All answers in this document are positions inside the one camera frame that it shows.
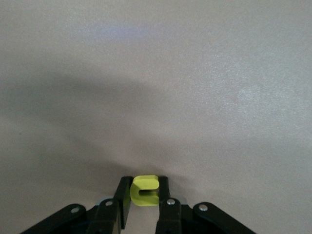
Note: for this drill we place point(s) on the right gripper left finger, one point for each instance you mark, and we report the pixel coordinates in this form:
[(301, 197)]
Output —
[(109, 214)]

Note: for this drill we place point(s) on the yellow foam lowercase u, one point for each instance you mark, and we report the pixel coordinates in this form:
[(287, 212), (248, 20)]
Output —
[(141, 181)]

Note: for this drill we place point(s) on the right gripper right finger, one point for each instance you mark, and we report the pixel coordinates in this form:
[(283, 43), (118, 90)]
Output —
[(175, 217)]

